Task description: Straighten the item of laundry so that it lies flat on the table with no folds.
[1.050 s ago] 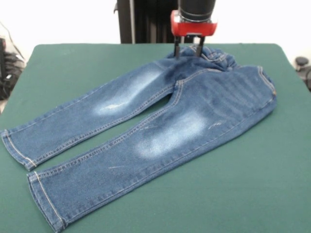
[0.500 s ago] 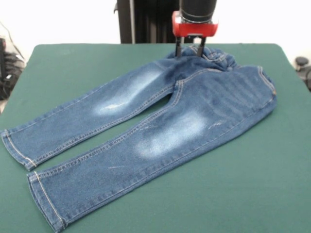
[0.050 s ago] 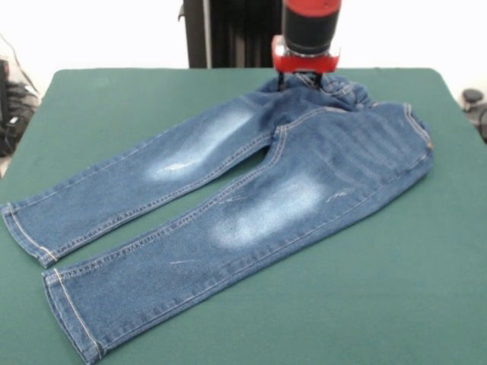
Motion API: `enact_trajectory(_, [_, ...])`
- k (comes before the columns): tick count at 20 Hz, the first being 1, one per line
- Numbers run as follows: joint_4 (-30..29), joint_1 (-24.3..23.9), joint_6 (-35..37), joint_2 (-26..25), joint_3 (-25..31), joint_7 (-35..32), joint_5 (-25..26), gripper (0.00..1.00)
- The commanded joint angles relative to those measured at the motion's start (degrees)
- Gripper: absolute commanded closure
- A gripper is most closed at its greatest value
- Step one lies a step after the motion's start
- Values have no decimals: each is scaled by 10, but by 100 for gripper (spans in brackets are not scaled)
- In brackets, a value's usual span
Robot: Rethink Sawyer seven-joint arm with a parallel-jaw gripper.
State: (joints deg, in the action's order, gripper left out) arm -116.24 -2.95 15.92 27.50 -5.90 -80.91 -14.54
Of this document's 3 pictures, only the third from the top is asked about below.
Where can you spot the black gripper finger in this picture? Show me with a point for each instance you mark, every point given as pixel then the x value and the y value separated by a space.
pixel 318 80
pixel 281 81

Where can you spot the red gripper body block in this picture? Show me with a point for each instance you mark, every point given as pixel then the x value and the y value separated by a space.
pixel 304 64

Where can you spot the blue denim jeans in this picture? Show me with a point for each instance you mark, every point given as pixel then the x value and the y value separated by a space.
pixel 247 190

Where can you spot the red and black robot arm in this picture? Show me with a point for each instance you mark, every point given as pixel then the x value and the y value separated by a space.
pixel 312 24

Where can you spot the black round-topped device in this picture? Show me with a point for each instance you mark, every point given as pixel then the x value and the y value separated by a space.
pixel 473 97

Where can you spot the dark green table cloth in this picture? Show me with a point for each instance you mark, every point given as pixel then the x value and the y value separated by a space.
pixel 342 285

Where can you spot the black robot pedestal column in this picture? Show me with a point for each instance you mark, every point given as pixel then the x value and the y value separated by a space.
pixel 236 34

